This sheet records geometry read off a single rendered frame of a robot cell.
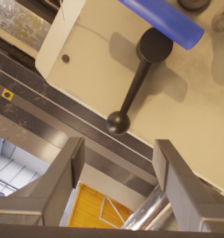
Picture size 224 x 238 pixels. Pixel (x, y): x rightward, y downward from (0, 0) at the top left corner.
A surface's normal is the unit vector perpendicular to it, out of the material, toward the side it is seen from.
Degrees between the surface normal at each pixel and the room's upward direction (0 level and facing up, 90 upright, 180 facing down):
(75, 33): 90
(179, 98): 90
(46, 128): 90
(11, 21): 90
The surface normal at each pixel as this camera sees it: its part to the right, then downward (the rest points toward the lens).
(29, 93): -0.04, 0.28
